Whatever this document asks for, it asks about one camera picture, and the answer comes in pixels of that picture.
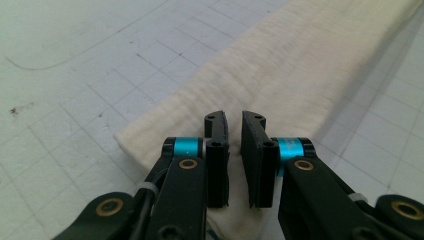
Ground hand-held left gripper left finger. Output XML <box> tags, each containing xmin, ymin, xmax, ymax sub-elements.
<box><xmin>162</xmin><ymin>110</ymin><xmax>231</xmax><ymax>209</ymax></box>

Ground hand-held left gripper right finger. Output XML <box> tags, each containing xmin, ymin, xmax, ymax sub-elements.
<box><xmin>240</xmin><ymin>110</ymin><xmax>317</xmax><ymax>209</ymax></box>

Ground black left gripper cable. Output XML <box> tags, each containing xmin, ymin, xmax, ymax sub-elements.
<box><xmin>128</xmin><ymin>169</ymin><xmax>169</xmax><ymax>240</ymax></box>

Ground cream printed cloth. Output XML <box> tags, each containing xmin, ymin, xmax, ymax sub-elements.
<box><xmin>113</xmin><ymin>0</ymin><xmax>424</xmax><ymax>240</ymax></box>

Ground white grid mat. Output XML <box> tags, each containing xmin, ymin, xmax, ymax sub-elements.
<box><xmin>0</xmin><ymin>0</ymin><xmax>424</xmax><ymax>240</ymax></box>

